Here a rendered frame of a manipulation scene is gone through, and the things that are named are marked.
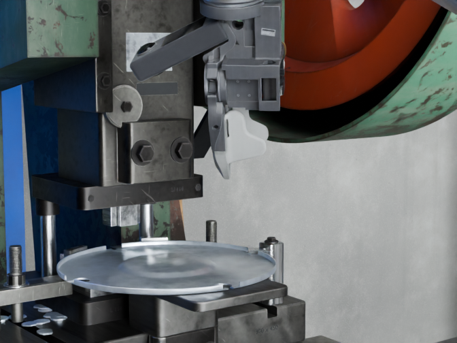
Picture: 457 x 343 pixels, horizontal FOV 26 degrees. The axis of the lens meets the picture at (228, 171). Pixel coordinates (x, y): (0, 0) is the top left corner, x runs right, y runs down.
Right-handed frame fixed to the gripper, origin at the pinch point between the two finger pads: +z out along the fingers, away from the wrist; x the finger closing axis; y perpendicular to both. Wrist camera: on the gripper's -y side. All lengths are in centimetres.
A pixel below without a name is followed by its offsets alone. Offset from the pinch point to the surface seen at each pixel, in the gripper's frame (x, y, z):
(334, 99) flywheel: 40.2, 12.4, 8.0
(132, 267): 5.9, -13.0, 17.7
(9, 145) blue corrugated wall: 118, -70, 53
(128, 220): 17.9, -15.8, 17.5
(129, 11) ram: 21.4, -14.1, -11.9
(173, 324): 2.0, -7.2, 23.6
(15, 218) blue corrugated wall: 112, -69, 71
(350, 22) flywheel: 46.6, 14.7, -2.2
